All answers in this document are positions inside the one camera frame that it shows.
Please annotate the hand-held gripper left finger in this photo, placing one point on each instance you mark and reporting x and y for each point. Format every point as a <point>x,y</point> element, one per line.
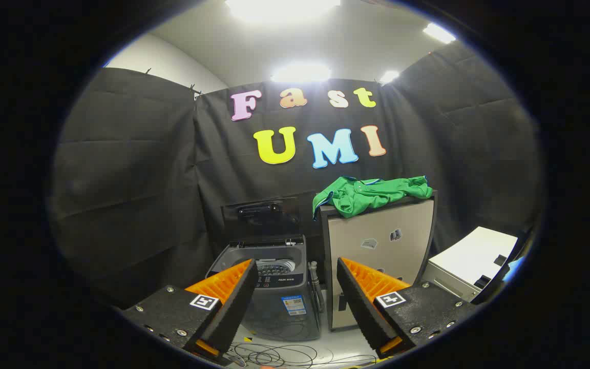
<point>233,302</point>

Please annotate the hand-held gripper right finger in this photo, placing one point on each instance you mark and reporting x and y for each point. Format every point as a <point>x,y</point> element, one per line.
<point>359,302</point>

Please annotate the grey washing machine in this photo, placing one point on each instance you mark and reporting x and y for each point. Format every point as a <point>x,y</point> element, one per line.
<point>269,318</point>

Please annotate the green polo shirt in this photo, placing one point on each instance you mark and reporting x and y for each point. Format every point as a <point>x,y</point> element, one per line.
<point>372,197</point>

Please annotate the beige cabinet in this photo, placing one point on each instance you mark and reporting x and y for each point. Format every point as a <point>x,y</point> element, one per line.
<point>407,256</point>

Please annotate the white box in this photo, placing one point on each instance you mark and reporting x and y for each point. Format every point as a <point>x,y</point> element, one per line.
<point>471,256</point>

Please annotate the black backdrop cloth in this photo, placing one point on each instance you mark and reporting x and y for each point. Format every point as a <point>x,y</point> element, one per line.
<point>136,179</point>

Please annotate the light blue object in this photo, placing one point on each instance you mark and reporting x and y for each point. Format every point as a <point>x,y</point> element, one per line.
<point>515,267</point>

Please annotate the ceiling light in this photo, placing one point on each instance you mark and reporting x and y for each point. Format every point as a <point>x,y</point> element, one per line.
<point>438,33</point>
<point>300,73</point>
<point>282,7</point>

